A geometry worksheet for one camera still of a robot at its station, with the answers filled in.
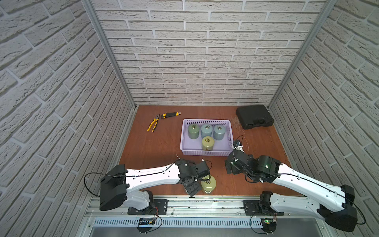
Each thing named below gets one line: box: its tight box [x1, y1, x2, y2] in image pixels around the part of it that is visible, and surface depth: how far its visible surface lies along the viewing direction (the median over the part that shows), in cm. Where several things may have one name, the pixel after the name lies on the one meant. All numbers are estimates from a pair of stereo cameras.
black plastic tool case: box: [235, 104, 275, 130], surface depth 108 cm
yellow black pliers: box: [147, 114, 160, 133], surface depth 109 cm
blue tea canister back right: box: [213, 124, 227, 141], surface depth 97 cm
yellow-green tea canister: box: [201, 136, 215, 151], surface depth 91 cm
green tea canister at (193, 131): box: [188, 123, 200, 140], surface depth 98 cm
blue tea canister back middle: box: [200, 123, 214, 139], surface depth 97 cm
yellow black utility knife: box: [160, 112, 182, 119], surface depth 116 cm
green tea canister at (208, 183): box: [200, 175, 217, 194], surface depth 75 cm
